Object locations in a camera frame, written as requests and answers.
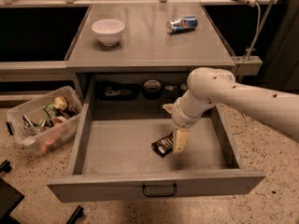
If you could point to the black tape roll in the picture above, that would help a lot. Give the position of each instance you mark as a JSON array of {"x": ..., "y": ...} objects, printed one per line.
[{"x": 152, "y": 89}]

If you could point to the black caster foot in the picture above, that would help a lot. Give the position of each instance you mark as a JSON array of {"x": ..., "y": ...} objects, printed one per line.
[{"x": 78, "y": 213}]

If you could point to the black drawer handle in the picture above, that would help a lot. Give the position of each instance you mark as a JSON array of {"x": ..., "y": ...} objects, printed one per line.
[{"x": 159, "y": 191}]

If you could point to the crushed blue soda can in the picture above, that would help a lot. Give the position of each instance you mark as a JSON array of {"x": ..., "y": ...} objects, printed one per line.
[{"x": 181, "y": 24}]

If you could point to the crumpled white wrapper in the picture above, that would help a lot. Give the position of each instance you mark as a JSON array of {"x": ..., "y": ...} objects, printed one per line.
[{"x": 183, "y": 87}]

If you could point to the grey counter cabinet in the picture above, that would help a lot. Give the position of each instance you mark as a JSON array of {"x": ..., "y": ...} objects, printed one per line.
[{"x": 146, "y": 46}]

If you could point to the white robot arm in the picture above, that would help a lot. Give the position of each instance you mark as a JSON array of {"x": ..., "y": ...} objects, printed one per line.
[{"x": 207, "y": 87}]

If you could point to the small white wrapper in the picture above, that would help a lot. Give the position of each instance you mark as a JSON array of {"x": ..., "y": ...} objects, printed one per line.
[{"x": 170, "y": 87}]

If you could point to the clear plastic storage bin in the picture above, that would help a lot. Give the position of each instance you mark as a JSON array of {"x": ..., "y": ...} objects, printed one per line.
[{"x": 47, "y": 122}]

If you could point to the black rxbar chocolate bar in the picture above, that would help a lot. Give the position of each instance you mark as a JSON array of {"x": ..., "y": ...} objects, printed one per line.
[{"x": 163, "y": 146}]

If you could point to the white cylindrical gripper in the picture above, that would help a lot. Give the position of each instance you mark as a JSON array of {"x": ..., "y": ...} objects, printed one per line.
[{"x": 179, "y": 117}]

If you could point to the grey open drawer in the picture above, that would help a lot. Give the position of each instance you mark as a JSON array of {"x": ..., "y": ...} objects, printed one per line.
[{"x": 112, "y": 156}]

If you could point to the black tray under counter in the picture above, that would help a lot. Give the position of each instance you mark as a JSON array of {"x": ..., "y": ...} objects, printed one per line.
[{"x": 113, "y": 91}]

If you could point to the white ceramic bowl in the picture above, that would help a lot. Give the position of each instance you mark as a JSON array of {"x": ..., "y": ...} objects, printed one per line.
[{"x": 108, "y": 31}]

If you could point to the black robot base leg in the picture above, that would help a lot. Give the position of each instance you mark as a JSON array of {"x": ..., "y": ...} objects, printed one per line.
[{"x": 10, "y": 198}]

